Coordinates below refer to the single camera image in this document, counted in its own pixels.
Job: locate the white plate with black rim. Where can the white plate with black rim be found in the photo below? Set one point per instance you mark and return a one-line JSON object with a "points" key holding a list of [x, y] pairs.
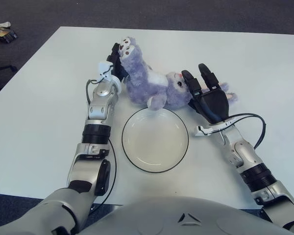
{"points": [[154, 139]]}

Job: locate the purple plush rabbit doll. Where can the purple plush rabbit doll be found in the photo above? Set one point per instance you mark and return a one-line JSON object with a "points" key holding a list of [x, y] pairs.
{"points": [[149, 85]]}

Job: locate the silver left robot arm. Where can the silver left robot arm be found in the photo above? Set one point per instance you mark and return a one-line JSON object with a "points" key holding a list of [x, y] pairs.
{"points": [[95, 137]]}

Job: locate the grey robot torso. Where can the grey robot torso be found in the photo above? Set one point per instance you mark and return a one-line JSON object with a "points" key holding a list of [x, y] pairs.
{"points": [[186, 220]]}

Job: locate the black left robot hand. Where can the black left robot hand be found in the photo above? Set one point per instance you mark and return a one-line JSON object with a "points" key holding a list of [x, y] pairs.
{"points": [[116, 64]]}

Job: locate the dark cardboard box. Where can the dark cardboard box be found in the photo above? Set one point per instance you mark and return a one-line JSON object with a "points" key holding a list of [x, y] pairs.
{"points": [[5, 35]]}

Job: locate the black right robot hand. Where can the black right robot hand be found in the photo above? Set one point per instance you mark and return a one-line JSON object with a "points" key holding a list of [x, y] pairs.
{"points": [[210, 102]]}

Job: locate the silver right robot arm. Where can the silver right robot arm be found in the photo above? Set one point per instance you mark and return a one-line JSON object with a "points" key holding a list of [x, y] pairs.
{"points": [[250, 156]]}

